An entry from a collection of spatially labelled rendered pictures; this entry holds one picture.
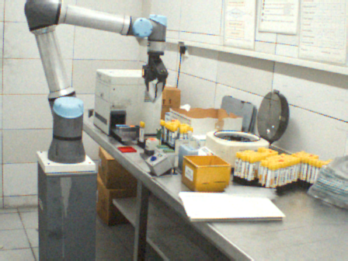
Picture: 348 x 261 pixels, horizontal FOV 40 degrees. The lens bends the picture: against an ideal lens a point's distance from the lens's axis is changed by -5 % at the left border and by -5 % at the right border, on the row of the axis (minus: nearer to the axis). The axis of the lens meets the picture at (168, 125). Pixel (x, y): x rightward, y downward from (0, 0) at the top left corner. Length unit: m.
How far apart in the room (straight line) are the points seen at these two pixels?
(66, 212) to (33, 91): 1.87
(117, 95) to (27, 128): 1.41
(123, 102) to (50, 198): 0.76
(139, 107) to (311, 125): 0.87
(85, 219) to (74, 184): 0.15
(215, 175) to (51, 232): 0.67
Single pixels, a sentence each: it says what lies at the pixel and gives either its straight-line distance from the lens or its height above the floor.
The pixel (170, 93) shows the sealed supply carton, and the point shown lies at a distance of 2.91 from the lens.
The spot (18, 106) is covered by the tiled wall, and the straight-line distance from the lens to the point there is 3.65.
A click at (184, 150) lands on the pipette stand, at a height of 0.97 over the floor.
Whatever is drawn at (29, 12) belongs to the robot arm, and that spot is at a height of 1.46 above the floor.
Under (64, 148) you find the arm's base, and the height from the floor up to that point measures 0.96.
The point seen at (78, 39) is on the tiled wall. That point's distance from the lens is 3.67.
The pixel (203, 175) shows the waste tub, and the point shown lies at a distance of 1.69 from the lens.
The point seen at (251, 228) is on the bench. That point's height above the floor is 0.87.
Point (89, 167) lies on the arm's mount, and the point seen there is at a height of 0.89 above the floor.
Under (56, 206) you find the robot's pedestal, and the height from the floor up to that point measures 0.75.
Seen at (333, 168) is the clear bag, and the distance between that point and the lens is 1.76.
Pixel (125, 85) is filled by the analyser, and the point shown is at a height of 1.13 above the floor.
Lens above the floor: 1.45
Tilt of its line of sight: 12 degrees down
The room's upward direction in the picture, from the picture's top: 4 degrees clockwise
